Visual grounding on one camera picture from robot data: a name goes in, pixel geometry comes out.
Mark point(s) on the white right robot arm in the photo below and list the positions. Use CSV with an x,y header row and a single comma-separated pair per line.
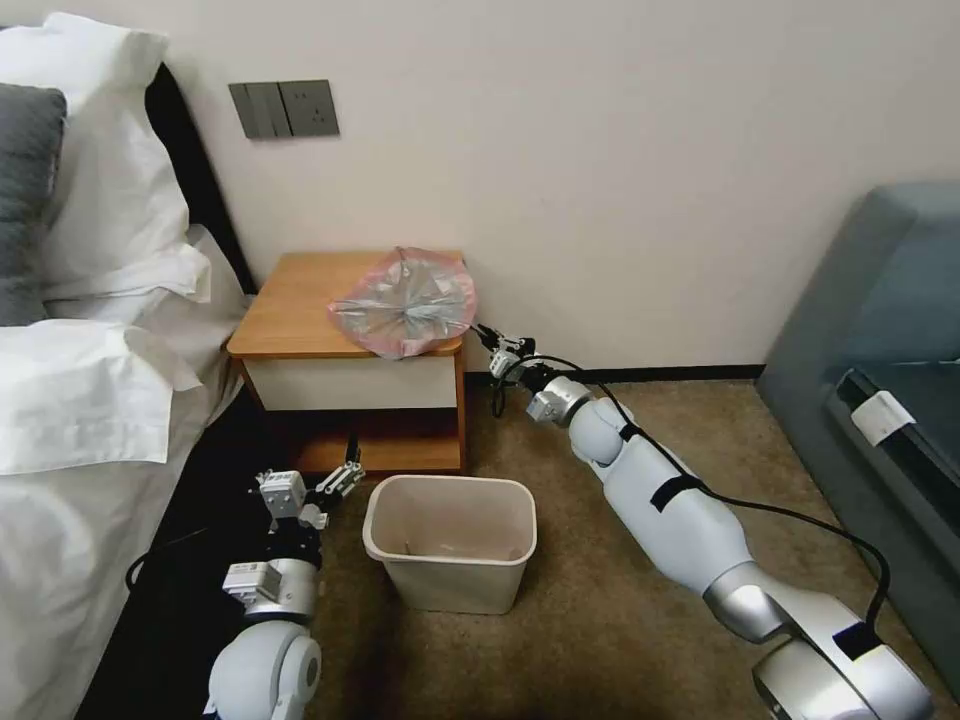
x,y
675,517

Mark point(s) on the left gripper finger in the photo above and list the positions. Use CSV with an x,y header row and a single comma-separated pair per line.
x,y
339,480
261,486

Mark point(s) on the flat white pillow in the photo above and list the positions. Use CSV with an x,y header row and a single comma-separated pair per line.
x,y
135,281

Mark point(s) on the grey textured pillow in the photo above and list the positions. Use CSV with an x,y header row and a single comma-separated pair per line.
x,y
26,202

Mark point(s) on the grey wall socket plate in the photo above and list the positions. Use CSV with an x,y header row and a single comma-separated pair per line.
x,y
311,107

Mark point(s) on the large white pillow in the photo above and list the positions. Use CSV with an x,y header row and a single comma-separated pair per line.
x,y
112,165

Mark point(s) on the grey-blue sofa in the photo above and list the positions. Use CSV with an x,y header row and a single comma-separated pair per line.
x,y
862,285

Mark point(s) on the black bar with white label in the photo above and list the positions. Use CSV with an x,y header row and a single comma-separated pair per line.
x,y
922,442

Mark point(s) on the wooden nightstand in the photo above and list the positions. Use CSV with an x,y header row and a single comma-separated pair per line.
x,y
300,315

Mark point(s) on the beige plastic trash can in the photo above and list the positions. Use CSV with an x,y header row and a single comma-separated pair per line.
x,y
450,577

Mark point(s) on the black bed base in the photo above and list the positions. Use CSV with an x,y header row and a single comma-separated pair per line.
x,y
225,457

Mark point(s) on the grey wall switch plate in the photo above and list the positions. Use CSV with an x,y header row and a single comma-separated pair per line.
x,y
255,111

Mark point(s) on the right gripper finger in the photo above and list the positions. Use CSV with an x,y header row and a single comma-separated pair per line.
x,y
501,341
498,397

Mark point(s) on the black padded headboard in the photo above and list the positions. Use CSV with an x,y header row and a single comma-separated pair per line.
x,y
196,172

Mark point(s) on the pink transparent garbage bag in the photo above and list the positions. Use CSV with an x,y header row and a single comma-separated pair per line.
x,y
409,304

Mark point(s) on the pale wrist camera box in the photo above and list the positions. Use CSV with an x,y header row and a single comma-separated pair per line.
x,y
282,493
501,364

